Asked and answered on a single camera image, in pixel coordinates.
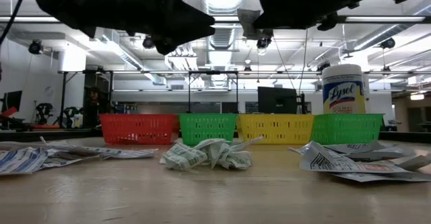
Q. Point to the person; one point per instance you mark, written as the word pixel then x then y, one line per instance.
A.
pixel 94 103

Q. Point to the black print white packet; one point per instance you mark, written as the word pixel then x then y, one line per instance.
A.
pixel 247 22

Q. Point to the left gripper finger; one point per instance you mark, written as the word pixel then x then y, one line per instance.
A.
pixel 192 15
pixel 195 34

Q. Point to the green plastic basket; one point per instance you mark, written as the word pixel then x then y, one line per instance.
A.
pixel 347 128
pixel 207 128

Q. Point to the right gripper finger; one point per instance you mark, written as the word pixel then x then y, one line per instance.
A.
pixel 279 20

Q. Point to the red distant object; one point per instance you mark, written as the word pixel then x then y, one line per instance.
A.
pixel 10 112

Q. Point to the black overhead camera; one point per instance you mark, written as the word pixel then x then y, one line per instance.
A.
pixel 263 42

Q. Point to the black mounted camera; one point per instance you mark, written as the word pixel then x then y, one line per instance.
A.
pixel 35 47
pixel 388 43

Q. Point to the black distant robot arm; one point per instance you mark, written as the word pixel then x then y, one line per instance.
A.
pixel 44 111
pixel 71 113

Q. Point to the yellow plastic basket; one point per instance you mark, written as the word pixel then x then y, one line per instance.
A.
pixel 276 128

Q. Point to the black overhead beam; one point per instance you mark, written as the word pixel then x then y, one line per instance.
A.
pixel 343 19

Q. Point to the red plastic basket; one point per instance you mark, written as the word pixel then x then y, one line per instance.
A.
pixel 138 130

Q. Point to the yellow Lysol wipes canister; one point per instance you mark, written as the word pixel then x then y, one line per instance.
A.
pixel 343 93

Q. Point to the black aluminium table frame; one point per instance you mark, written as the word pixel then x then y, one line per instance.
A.
pixel 50 135

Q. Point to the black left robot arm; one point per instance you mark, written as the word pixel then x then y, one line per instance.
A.
pixel 84 5

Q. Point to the dark distant monitor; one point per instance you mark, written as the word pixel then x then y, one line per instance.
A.
pixel 11 99

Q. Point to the black monitor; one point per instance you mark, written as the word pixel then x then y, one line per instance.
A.
pixel 276 99

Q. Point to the blue striped bandage packet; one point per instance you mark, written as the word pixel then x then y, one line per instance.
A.
pixel 134 153
pixel 67 156
pixel 20 160

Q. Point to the black distant workstation frame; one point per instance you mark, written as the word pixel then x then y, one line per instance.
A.
pixel 63 93

